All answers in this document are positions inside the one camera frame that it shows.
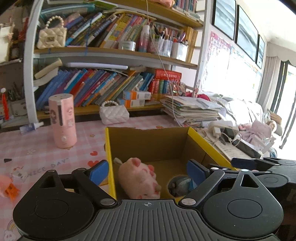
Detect pair of flat lying books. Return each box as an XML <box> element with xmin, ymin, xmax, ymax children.
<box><xmin>33</xmin><ymin>58</ymin><xmax>63</xmax><ymax>86</ymax></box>

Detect bunch of pens and pencils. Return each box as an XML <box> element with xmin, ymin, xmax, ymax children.
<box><xmin>153</xmin><ymin>23</ymin><xmax>189</xmax><ymax>44</ymax></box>

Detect pink checkered tablecloth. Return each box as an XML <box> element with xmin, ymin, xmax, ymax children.
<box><xmin>0</xmin><ymin>115</ymin><xmax>192</xmax><ymax>232</ymax></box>

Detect white plastic container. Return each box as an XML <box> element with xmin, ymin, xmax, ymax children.
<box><xmin>0</xmin><ymin>22</ymin><xmax>13</xmax><ymax>63</ymax></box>

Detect medium black framed picture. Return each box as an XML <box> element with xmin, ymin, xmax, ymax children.
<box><xmin>235</xmin><ymin>5</ymin><xmax>259</xmax><ymax>62</ymax></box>

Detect small white squeeze bottle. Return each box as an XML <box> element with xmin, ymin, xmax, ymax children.
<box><xmin>20</xmin><ymin>122</ymin><xmax>44</xmax><ymax>135</ymax></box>

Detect pink and blue spray bottle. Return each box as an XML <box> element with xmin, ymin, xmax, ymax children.
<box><xmin>139</xmin><ymin>24</ymin><xmax>151</xmax><ymax>52</ymax></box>

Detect printed paper sheet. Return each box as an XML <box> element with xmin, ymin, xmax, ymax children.
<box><xmin>213</xmin><ymin>137</ymin><xmax>255</xmax><ymax>161</ymax></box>

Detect doll in pink dress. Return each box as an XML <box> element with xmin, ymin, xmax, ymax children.
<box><xmin>239</xmin><ymin>119</ymin><xmax>277</xmax><ymax>142</ymax></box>

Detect flat black case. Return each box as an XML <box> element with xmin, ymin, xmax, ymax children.
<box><xmin>236</xmin><ymin>140</ymin><xmax>262</xmax><ymax>159</ymax></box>

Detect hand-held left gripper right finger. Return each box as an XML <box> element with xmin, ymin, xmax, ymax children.
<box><xmin>180</xmin><ymin>159</ymin><xmax>260</xmax><ymax>207</ymax></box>

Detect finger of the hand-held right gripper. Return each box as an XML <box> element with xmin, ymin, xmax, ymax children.
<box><xmin>231</xmin><ymin>157</ymin><xmax>296</xmax><ymax>170</ymax></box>
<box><xmin>208</xmin><ymin>163</ymin><xmax>273</xmax><ymax>175</ymax></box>

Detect small black framed picture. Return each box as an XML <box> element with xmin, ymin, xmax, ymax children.
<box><xmin>255</xmin><ymin>34</ymin><xmax>265</xmax><ymax>69</ymax></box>

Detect pink plush pig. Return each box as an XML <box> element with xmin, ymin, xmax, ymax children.
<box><xmin>113</xmin><ymin>157</ymin><xmax>162</xmax><ymax>199</ymax></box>

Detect yellow thin books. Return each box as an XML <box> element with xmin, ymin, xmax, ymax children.
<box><xmin>186</xmin><ymin>27</ymin><xmax>199</xmax><ymax>63</ymax></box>

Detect orange and white carton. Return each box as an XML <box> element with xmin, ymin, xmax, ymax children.
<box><xmin>117</xmin><ymin>98</ymin><xmax>146</xmax><ymax>108</ymax></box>
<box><xmin>122</xmin><ymin>90</ymin><xmax>152</xmax><ymax>100</ymax></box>

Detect grey pencil cup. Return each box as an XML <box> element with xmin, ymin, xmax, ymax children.
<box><xmin>7</xmin><ymin>82</ymin><xmax>27</xmax><ymax>116</ymax></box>

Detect red and white tube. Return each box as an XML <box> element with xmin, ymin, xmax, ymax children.
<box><xmin>1</xmin><ymin>88</ymin><xmax>11</xmax><ymax>121</ymax></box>

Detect large black framed picture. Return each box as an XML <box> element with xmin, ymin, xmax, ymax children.
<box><xmin>211</xmin><ymin>0</ymin><xmax>237</xmax><ymax>40</ymax></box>

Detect grey round object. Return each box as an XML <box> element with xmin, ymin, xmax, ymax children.
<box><xmin>168</xmin><ymin>175</ymin><xmax>192</xmax><ymax>197</ymax></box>

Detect pink plush toy orange feet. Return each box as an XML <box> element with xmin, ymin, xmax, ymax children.
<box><xmin>0</xmin><ymin>174</ymin><xmax>21</xmax><ymax>201</ymax></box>

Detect white and wooden bookshelf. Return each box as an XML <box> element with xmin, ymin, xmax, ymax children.
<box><xmin>23</xmin><ymin>0</ymin><xmax>208</xmax><ymax>121</ymax></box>

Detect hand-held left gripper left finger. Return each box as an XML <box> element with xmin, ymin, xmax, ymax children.
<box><xmin>35</xmin><ymin>160</ymin><xmax>118</xmax><ymax>208</ymax></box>

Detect pink cylindrical humidifier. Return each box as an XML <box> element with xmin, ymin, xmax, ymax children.
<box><xmin>48</xmin><ymin>93</ymin><xmax>78</xmax><ymax>149</ymax></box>

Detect white quilted pearl-handle purse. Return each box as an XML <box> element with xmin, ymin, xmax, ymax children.
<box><xmin>99</xmin><ymin>100</ymin><xmax>130</xmax><ymax>126</ymax></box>

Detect white blanket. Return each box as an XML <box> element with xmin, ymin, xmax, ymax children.
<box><xmin>215</xmin><ymin>94</ymin><xmax>282</xmax><ymax>139</ymax></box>

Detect cardboard box with yellow edge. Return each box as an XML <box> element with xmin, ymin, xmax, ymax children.
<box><xmin>105</xmin><ymin>126</ymin><xmax>238</xmax><ymax>202</ymax></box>

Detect row of blue red books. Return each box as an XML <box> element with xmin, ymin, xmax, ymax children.
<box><xmin>36</xmin><ymin>68</ymin><xmax>155</xmax><ymax>109</ymax></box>

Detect red cloth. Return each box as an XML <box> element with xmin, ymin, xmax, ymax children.
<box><xmin>186</xmin><ymin>91</ymin><xmax>211</xmax><ymax>101</ymax></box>

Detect row of top shelf books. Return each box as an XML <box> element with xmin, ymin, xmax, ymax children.
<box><xmin>172</xmin><ymin>0</ymin><xmax>197</xmax><ymax>12</ymax></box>

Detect row of leaning colourful books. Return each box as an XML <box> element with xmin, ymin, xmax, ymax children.
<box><xmin>65</xmin><ymin>11</ymin><xmax>155</xmax><ymax>49</ymax></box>

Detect thin white cable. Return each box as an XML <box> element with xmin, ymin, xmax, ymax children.
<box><xmin>145</xmin><ymin>0</ymin><xmax>184</xmax><ymax>127</ymax></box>

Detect flat white book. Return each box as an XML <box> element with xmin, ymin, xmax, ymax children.
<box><xmin>67</xmin><ymin>62</ymin><xmax>129</xmax><ymax>70</ymax></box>

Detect red boxed book set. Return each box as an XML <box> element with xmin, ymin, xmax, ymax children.
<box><xmin>148</xmin><ymin>69</ymin><xmax>182</xmax><ymax>94</ymax></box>

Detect white power adapter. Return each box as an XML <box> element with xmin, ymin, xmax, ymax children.
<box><xmin>208</xmin><ymin>122</ymin><xmax>238</xmax><ymax>138</ymax></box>

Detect colourful wall poster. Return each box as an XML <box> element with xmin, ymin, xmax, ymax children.
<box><xmin>201</xmin><ymin>31</ymin><xmax>263</xmax><ymax>98</ymax></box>

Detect colourful small ornament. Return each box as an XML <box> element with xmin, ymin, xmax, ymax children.
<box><xmin>170</xmin><ymin>81</ymin><xmax>186</xmax><ymax>96</ymax></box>

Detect stack of magazines and papers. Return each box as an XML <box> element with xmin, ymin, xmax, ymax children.
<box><xmin>160</xmin><ymin>95</ymin><xmax>226</xmax><ymax>127</ymax></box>

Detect pale curtain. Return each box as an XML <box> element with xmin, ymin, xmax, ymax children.
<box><xmin>255</xmin><ymin>54</ymin><xmax>296</xmax><ymax>112</ymax></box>

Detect round metal tin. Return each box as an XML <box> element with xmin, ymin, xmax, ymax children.
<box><xmin>118</xmin><ymin>40</ymin><xmax>136</xmax><ymax>51</ymax></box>

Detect large white pen holder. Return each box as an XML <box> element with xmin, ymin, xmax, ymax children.
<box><xmin>171</xmin><ymin>42</ymin><xmax>188</xmax><ymax>62</ymax></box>

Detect cream quilted pearl-handle purse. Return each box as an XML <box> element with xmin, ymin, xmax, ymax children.
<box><xmin>36</xmin><ymin>15</ymin><xmax>68</xmax><ymax>49</ymax></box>

